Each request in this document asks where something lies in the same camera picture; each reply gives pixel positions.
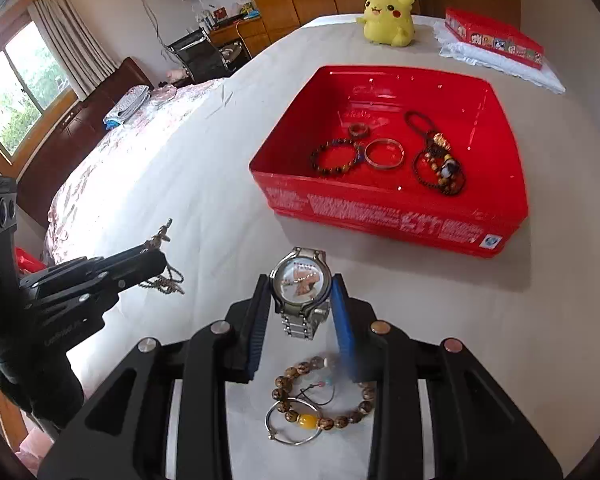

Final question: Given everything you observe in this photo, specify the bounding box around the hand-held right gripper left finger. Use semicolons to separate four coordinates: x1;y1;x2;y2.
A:
40;275;273;480

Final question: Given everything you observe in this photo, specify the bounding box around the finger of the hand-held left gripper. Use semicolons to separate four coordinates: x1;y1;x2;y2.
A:
24;266;168;322
20;248;168;292

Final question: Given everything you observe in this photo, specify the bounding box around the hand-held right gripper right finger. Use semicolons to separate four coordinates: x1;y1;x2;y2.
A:
330;274;563;480

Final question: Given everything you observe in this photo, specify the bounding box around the silver pendant necklace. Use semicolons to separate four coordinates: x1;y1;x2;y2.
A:
139;218;186;297

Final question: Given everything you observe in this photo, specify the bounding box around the silver wristwatch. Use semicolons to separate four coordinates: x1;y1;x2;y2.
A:
269;247;331;341

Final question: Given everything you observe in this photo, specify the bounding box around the red tin box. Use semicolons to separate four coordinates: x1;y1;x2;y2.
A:
248;64;529;259

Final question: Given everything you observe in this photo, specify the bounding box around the small dark bead bracelet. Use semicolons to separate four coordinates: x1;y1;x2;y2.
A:
309;138;364;178

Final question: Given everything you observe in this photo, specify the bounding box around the wide silver bangle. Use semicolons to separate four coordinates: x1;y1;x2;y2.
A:
364;138;406;169

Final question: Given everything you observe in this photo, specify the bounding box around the black cord gold pendant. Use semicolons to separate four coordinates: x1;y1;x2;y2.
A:
403;110;459;181

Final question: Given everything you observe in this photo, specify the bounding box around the floral blanket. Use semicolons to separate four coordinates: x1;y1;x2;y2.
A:
42;78;233;267

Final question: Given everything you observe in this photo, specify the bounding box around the thin silver bangle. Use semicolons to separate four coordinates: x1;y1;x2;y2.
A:
265;397;324;447

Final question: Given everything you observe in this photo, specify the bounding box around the brown bed headboard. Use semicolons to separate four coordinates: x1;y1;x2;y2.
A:
16;57;154;227

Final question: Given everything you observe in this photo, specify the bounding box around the folded patterned cloth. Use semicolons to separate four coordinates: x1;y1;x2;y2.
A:
103;85;151;129

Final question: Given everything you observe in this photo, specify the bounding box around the window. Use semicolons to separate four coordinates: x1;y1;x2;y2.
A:
0;19;79;163

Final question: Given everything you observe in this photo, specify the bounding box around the black office chair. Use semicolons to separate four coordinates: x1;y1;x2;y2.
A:
167;29;232;84

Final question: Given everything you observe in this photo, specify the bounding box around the beige curtain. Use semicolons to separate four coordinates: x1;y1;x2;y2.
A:
27;0;119;102

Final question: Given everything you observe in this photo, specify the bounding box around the wooden desk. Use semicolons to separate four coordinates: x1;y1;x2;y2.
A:
207;14;270;57

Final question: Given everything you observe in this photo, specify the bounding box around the yellow plush toy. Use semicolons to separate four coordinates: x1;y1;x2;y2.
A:
355;0;417;49

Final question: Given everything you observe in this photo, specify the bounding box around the red tin lid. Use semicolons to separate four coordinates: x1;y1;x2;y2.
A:
443;7;545;71

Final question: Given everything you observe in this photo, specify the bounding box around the brown wooden bead bracelet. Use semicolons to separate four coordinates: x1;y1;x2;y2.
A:
270;355;377;432

